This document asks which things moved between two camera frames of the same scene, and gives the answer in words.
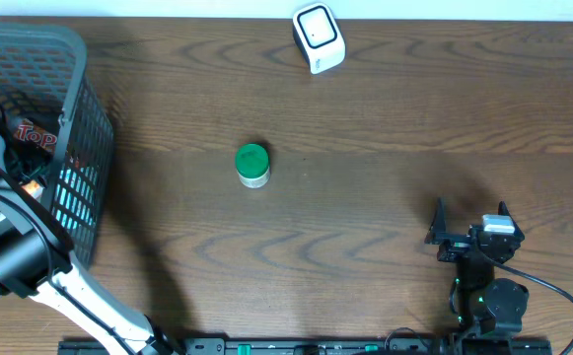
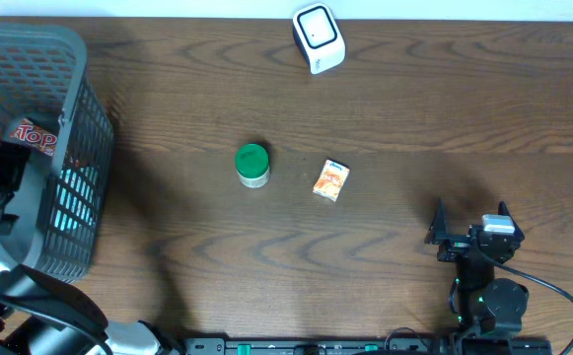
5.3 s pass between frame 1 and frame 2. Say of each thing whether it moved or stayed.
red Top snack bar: stayed
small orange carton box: moved
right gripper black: stayed
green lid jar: stayed
